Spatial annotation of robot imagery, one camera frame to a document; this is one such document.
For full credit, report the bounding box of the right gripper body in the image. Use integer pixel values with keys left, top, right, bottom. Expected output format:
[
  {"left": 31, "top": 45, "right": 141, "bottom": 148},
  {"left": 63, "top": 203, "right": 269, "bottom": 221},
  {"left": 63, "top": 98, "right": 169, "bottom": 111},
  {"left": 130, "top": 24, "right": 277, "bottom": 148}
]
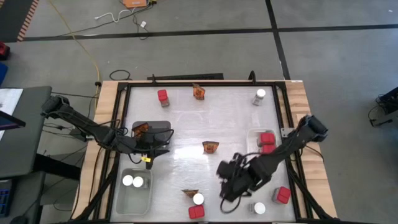
[{"left": 217, "top": 152, "right": 265, "bottom": 202}]

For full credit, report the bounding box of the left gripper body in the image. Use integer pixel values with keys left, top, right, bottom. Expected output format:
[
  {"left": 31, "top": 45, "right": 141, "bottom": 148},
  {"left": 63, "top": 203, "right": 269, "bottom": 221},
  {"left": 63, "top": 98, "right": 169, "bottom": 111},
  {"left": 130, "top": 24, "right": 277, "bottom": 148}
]
[{"left": 123, "top": 132, "right": 164, "bottom": 170}]

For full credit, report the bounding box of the red smoked paprika tin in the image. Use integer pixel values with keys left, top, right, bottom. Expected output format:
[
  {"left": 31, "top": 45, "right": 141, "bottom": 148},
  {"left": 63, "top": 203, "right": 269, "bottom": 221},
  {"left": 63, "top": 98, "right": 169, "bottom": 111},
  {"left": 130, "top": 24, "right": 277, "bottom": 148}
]
[
  {"left": 188, "top": 205, "right": 206, "bottom": 220},
  {"left": 157, "top": 89, "right": 170, "bottom": 108},
  {"left": 260, "top": 144, "right": 277, "bottom": 156},
  {"left": 271, "top": 185, "right": 292, "bottom": 205},
  {"left": 258, "top": 133, "right": 276, "bottom": 146}
]

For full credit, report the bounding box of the light grey plastic bin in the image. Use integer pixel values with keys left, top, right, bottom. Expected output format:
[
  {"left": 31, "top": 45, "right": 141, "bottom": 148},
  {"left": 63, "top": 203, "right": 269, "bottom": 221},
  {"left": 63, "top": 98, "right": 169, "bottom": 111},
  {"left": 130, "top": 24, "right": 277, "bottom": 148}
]
[{"left": 115, "top": 167, "right": 154, "bottom": 217}]

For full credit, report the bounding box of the dark grey plastic bin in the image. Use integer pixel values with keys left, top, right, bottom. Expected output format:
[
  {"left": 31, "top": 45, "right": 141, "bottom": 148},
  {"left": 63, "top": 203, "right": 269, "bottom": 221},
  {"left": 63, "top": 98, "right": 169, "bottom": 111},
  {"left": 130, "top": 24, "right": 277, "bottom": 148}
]
[{"left": 131, "top": 120, "right": 172, "bottom": 150}]

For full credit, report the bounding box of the white plastic bin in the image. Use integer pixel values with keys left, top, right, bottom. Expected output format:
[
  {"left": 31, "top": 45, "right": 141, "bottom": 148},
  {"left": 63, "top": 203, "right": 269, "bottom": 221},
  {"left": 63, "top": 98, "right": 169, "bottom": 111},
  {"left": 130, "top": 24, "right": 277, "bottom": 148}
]
[{"left": 246, "top": 129, "right": 282, "bottom": 171}]

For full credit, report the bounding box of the black flat bar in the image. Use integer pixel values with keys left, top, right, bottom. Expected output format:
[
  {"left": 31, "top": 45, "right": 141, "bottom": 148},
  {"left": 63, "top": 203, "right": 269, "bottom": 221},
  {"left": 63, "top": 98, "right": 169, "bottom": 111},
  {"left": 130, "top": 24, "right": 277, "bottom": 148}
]
[{"left": 146, "top": 73, "right": 224, "bottom": 81}]

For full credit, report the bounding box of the black desk base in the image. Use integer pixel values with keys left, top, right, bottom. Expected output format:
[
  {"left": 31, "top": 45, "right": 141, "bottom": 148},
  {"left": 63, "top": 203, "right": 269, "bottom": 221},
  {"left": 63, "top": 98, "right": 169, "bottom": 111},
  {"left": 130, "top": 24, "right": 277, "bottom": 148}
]
[{"left": 33, "top": 152, "right": 82, "bottom": 182}]

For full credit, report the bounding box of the dark grey side desk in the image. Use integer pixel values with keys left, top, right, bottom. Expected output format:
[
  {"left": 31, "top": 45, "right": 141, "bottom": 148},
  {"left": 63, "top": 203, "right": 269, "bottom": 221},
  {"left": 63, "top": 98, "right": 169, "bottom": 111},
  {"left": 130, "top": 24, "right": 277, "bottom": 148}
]
[{"left": 0, "top": 86, "right": 53, "bottom": 179}]

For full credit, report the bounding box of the dark blue laptop screen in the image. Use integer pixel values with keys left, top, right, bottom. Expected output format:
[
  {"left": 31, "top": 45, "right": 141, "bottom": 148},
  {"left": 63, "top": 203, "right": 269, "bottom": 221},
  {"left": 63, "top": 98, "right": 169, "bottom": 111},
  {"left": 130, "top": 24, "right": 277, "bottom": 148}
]
[{"left": 0, "top": 110, "right": 27, "bottom": 131}]

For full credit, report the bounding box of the white paper sheet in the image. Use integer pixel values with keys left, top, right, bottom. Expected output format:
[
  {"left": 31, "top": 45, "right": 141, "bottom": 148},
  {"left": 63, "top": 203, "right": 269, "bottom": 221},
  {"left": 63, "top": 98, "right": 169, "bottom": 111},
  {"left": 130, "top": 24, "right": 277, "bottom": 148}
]
[{"left": 0, "top": 88, "right": 24, "bottom": 116}]

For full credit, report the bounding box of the orange box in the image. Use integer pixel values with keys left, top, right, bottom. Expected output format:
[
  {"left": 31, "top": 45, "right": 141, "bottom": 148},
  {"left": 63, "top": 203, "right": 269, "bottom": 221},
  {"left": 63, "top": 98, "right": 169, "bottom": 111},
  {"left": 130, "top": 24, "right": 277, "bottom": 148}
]
[{"left": 122, "top": 0, "right": 149, "bottom": 9}]

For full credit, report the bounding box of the blue object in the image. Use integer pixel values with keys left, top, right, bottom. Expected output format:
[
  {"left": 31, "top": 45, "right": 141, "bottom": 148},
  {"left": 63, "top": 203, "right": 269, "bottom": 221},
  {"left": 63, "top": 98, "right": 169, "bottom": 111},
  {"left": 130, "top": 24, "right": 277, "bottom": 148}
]
[{"left": 0, "top": 63, "right": 9, "bottom": 86}]

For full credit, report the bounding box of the red object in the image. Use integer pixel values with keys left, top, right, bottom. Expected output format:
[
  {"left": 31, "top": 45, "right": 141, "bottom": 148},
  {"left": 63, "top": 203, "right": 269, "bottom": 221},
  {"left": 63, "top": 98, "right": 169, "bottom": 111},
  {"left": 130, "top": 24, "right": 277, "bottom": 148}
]
[{"left": 0, "top": 42, "right": 11, "bottom": 62}]

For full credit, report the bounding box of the black equipment box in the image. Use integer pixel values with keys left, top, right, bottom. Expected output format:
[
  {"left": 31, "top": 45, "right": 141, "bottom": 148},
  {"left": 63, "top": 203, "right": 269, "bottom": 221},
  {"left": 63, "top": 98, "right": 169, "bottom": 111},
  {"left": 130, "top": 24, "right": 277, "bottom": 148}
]
[{"left": 378, "top": 86, "right": 398, "bottom": 114}]

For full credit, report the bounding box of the black mat with striped edge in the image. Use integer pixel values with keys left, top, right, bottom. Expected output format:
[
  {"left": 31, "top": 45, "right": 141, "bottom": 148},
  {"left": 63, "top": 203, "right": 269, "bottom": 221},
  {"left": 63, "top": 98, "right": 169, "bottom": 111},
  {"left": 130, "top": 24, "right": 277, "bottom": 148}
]
[{"left": 0, "top": 0, "right": 40, "bottom": 43}]

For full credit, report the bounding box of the black metal rig frame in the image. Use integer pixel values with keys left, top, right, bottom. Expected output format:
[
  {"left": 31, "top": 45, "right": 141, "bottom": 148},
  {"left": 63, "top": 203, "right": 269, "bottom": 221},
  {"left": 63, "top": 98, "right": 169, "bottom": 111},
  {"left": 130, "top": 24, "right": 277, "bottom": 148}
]
[{"left": 70, "top": 79, "right": 338, "bottom": 224}]

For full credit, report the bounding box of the black floor cable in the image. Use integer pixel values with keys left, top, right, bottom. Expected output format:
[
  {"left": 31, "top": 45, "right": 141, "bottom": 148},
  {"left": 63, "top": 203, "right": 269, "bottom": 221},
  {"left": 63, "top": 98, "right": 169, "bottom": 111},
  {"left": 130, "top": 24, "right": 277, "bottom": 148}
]
[{"left": 60, "top": 0, "right": 158, "bottom": 41}]

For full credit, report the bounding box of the yellow hanging cable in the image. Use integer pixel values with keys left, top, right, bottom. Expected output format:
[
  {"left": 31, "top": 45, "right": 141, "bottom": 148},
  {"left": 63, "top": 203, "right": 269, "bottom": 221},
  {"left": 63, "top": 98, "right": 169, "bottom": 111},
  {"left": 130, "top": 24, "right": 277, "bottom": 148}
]
[{"left": 48, "top": 0, "right": 101, "bottom": 83}]

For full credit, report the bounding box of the white cable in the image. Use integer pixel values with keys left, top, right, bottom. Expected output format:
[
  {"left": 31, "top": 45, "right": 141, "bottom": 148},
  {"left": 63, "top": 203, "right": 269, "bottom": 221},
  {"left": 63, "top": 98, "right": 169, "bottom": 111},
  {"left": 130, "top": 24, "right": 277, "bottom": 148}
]
[{"left": 95, "top": 9, "right": 131, "bottom": 23}]

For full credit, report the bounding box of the black cable bundle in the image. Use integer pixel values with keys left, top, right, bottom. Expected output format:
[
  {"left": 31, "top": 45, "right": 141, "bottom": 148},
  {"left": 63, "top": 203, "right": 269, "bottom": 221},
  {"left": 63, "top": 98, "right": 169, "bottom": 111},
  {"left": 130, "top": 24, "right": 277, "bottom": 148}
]
[{"left": 368, "top": 96, "right": 392, "bottom": 128}]

